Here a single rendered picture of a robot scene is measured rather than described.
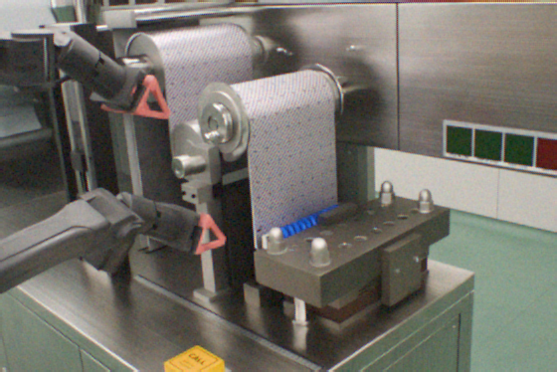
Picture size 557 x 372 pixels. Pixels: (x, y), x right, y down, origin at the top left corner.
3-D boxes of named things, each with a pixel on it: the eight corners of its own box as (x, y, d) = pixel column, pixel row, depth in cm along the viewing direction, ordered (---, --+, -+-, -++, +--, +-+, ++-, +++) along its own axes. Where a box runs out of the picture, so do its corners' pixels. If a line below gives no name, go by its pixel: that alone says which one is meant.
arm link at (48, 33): (17, 94, 90) (14, 34, 87) (-5, 76, 98) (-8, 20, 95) (96, 88, 97) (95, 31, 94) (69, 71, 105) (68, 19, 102)
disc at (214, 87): (197, 149, 125) (196, 75, 119) (199, 149, 125) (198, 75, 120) (248, 170, 115) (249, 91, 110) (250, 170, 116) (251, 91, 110)
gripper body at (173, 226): (191, 253, 103) (156, 243, 98) (155, 239, 110) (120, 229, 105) (204, 214, 104) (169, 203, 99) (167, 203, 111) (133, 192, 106)
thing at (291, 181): (255, 248, 121) (247, 153, 115) (335, 212, 136) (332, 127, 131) (257, 248, 121) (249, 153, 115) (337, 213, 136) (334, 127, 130)
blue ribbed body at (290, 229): (262, 249, 121) (261, 231, 120) (335, 216, 135) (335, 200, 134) (275, 253, 119) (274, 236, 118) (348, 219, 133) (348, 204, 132)
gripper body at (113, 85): (130, 109, 97) (93, 85, 92) (96, 104, 104) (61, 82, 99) (149, 74, 99) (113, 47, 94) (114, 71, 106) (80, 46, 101)
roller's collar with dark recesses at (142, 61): (114, 88, 132) (110, 57, 130) (139, 83, 136) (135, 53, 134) (131, 90, 128) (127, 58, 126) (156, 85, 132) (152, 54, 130)
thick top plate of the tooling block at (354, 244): (256, 281, 117) (253, 251, 115) (387, 218, 143) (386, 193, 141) (320, 308, 106) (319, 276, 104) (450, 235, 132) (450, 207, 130)
